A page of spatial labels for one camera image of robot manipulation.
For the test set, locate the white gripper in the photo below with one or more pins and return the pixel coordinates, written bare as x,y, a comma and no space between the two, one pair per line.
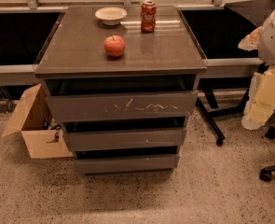
274,38

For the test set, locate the grey top drawer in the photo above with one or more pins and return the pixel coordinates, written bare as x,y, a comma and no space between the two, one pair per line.
122,106

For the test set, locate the grey drawer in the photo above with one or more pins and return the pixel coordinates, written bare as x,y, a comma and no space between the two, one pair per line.
128,164
124,139
122,106

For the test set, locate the grey middle drawer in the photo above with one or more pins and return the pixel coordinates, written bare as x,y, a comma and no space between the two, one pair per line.
124,139

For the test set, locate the grey drawer cabinet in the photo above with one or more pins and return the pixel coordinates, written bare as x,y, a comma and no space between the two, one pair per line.
76,63

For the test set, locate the grey bottom drawer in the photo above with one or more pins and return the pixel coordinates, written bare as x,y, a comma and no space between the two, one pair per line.
128,164

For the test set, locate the open cardboard box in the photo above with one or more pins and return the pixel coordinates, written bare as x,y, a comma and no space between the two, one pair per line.
32,118

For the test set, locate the black rolling stand base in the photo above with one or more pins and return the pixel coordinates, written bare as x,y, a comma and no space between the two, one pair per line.
207,86

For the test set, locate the red cola can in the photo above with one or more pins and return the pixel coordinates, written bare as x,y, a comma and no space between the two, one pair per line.
148,16

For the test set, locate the red apple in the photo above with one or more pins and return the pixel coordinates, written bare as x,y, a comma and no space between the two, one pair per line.
114,45

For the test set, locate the white ceramic bowl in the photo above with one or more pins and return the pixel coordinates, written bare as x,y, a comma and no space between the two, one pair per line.
111,15

